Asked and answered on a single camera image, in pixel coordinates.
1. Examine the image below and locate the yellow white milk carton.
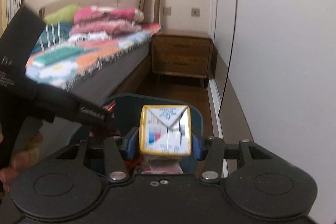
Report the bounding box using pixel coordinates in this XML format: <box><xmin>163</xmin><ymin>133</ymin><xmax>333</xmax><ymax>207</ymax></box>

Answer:
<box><xmin>139</xmin><ymin>105</ymin><xmax>192</xmax><ymax>157</ymax></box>

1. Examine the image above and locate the dark teal trash bin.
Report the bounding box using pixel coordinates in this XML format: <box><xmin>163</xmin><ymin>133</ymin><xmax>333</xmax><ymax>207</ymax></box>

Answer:
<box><xmin>68</xmin><ymin>94</ymin><xmax>203</xmax><ymax>173</ymax></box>

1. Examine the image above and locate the person's left hand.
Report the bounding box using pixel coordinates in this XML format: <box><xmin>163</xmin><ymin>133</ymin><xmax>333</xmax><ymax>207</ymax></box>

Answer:
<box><xmin>1</xmin><ymin>133</ymin><xmax>43</xmax><ymax>197</ymax></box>

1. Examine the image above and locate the bed with grey mattress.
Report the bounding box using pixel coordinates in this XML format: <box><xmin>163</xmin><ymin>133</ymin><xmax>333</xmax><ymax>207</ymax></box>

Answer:
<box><xmin>38</xmin><ymin>36</ymin><xmax>151</xmax><ymax>160</ymax></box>

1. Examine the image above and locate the green pillow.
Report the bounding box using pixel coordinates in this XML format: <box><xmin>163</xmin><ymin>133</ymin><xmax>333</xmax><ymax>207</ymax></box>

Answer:
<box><xmin>43</xmin><ymin>5</ymin><xmax>81</xmax><ymax>25</ymax></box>

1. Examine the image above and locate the pink folded blanket pile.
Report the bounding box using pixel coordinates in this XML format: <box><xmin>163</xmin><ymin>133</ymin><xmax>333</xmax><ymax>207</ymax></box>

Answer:
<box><xmin>68</xmin><ymin>5</ymin><xmax>145</xmax><ymax>44</ymax></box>

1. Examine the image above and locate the white sliding wardrobe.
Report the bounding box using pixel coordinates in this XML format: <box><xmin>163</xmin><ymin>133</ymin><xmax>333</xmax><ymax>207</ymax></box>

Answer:
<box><xmin>213</xmin><ymin>0</ymin><xmax>335</xmax><ymax>223</ymax></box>

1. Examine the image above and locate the wooden nightstand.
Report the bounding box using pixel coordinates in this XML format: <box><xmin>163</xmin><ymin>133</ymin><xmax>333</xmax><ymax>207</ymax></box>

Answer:
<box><xmin>151</xmin><ymin>31</ymin><xmax>213</xmax><ymax>80</ymax></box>

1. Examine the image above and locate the wall socket plate right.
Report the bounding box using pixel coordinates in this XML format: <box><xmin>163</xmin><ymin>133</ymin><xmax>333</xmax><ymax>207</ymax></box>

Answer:
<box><xmin>191</xmin><ymin>8</ymin><xmax>200</xmax><ymax>17</ymax></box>

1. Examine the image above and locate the wall socket plate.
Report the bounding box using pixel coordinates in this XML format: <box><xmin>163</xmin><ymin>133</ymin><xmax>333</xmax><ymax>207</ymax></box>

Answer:
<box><xmin>191</xmin><ymin>8</ymin><xmax>200</xmax><ymax>17</ymax></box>
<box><xmin>163</xmin><ymin>7</ymin><xmax>171</xmax><ymax>16</ymax></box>

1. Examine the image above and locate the wall socket plate left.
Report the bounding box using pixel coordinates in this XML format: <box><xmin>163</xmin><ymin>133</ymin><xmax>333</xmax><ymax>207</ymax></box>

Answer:
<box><xmin>163</xmin><ymin>7</ymin><xmax>171</xmax><ymax>16</ymax></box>

